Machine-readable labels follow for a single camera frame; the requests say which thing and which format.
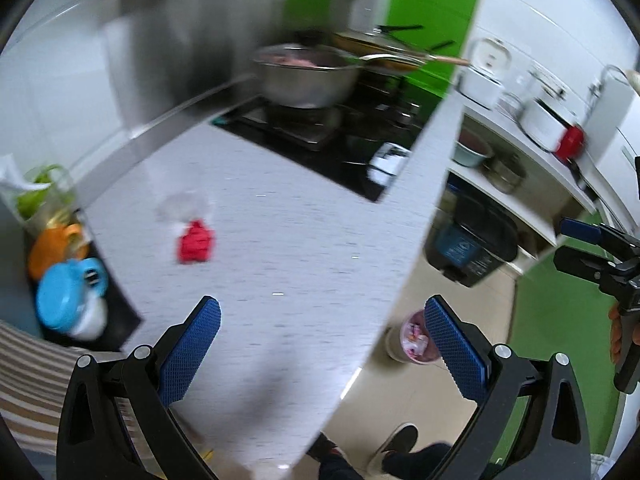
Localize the black burner grate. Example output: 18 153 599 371
235 100 351 148

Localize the person's right leg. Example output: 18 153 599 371
385 442 453 480

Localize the stainless steel backsplash panel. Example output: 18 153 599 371
100 0 381 141

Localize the black glass gas stove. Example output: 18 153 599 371
210 95 431 204

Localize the metal faucet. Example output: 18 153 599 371
587 64 632 111

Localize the person's leg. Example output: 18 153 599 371
385 442 453 480
320 452 366 480

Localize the red kettle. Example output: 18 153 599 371
552 125 586 163

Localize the clear container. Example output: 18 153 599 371
495 91 526 123

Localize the person's right shoe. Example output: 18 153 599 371
367 422 420 476

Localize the black tray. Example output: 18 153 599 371
27 205 146 353

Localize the white tissue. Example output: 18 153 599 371
0 152 51 193

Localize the teal bowl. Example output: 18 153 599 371
452 127 496 170

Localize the stainless steel pot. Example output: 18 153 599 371
251 44 472 110

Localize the striped cloth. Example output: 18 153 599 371
0 317 156 461

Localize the red paper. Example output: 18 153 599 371
176 220 217 264

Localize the raw pink meat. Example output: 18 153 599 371
267 56 328 68

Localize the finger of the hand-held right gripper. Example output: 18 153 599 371
560 217 640 261
553 246 621 286

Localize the green handled cup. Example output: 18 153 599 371
17 164 76 221

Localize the blue handled cup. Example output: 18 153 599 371
36 257 111 341

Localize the person's right hand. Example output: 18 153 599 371
607 304 640 363

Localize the round bin with pink liner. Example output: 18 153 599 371
385 309 446 365

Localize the small white stove label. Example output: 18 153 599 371
368 160 403 185

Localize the white rice cooker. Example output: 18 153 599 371
517 67 581 153
457 37 512 111

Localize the person's shoe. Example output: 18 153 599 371
367 422 420 476
306 432 351 466

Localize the white shelf unit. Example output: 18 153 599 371
440 85 626 273

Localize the brown frying pan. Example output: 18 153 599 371
332 35 457 73

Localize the glass pan lid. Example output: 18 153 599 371
332 24 425 61

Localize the small steel pot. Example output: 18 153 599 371
482 152 528 195

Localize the person's left shoe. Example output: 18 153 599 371
306 432 351 466

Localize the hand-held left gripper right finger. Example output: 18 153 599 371
423 295 592 480

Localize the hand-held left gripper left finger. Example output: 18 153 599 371
56 296 222 480

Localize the large white stove label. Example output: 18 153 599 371
376 142 412 168

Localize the orange handled cup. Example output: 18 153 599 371
27 222 88 281

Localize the black appliance on lower shelf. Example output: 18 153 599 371
424 192 519 288

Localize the person's left leg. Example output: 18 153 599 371
320 452 366 480

